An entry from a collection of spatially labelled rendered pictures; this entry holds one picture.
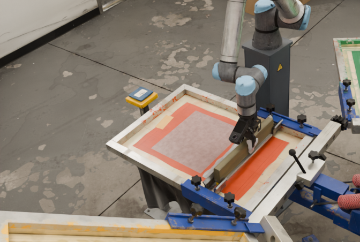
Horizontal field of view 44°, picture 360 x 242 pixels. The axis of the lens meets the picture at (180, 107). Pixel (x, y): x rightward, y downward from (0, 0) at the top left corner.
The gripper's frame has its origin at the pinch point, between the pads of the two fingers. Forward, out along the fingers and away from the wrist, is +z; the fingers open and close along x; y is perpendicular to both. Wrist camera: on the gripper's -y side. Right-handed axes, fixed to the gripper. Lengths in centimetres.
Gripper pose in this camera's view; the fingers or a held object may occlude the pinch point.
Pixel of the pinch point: (245, 150)
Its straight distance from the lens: 194.2
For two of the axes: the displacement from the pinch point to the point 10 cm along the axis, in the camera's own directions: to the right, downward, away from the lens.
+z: 1.3, 7.9, 5.9
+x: -7.6, -3.1, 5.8
